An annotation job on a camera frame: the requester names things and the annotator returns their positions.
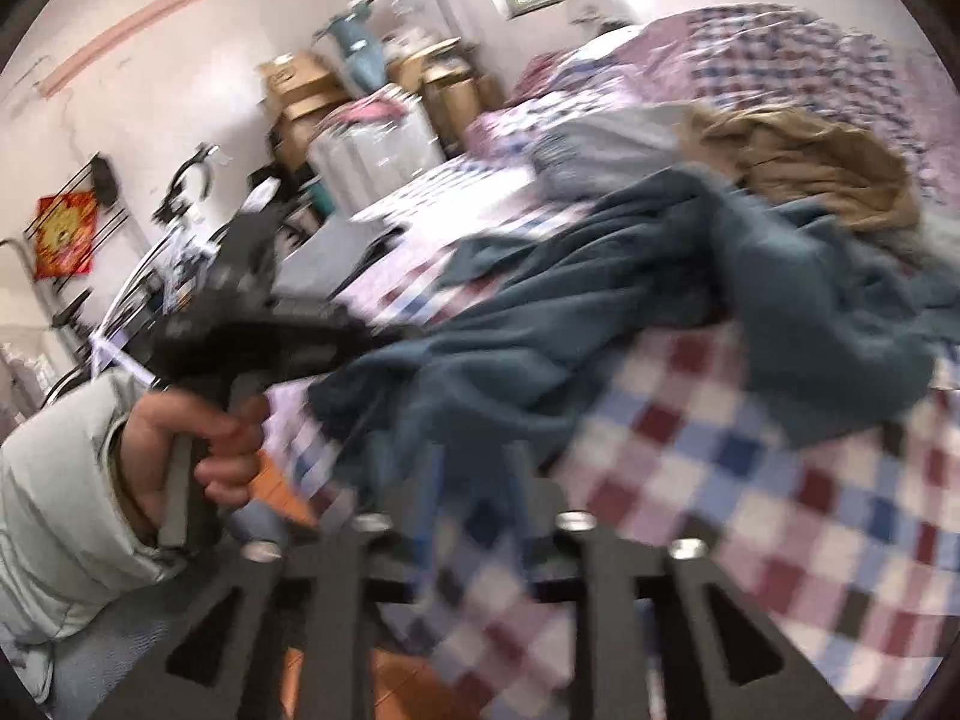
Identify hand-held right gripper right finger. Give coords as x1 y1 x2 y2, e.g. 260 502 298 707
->
555 510 856 720

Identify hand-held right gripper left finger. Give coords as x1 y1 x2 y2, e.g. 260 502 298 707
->
90 514 395 720

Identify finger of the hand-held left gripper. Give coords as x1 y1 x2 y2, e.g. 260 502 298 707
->
341 311 425 365

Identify teal sweatshirt with logo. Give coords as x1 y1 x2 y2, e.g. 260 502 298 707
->
307 165 960 496

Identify person's left forearm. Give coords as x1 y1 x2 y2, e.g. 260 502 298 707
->
0 367 196 653

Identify person's left hand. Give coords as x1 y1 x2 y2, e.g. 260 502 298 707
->
120 390 272 527

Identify checked bed sheet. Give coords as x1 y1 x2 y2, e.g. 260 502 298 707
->
262 97 960 720

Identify white suitcase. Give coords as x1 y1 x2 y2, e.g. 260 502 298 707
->
307 112 447 218

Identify plain cardboard box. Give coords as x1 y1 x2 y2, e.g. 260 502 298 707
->
270 94 353 166

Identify pink cloth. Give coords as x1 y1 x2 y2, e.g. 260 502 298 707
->
330 90 421 128

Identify printed cardboard box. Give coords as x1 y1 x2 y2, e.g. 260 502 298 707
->
259 49 338 102

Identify blue shark plush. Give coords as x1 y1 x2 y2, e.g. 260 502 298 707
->
315 4 391 95

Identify stack of cardboard boxes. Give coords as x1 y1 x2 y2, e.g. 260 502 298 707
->
386 37 466 80

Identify light blue pants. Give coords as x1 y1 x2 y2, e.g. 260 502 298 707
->
536 105 698 188

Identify checked and dotted duvet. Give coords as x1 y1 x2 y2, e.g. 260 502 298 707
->
510 4 931 188

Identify tan T-shirt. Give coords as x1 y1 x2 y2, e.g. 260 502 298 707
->
686 101 923 233

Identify red wall hanging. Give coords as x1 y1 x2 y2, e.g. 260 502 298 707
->
30 191 102 282

